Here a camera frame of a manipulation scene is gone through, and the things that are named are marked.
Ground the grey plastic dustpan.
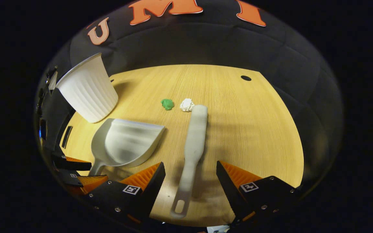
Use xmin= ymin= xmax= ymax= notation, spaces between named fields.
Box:
xmin=88 ymin=118 xmax=166 ymax=177

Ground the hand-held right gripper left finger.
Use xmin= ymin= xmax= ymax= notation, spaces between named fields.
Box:
xmin=83 ymin=162 xmax=166 ymax=224

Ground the small grey broom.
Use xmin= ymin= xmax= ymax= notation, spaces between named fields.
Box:
xmin=170 ymin=105 xmax=209 ymax=218

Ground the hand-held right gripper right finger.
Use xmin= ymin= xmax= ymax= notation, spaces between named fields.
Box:
xmin=216 ymin=160 xmax=303 ymax=224

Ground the white paper trash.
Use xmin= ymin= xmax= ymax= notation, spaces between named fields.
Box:
xmin=180 ymin=98 xmax=195 ymax=112

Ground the black backdrop cloth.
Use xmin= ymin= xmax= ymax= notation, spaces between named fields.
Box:
xmin=44 ymin=0 xmax=344 ymax=194

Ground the white ribbed garbage bin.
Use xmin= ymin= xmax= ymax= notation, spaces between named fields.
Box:
xmin=56 ymin=53 xmax=119 ymax=124

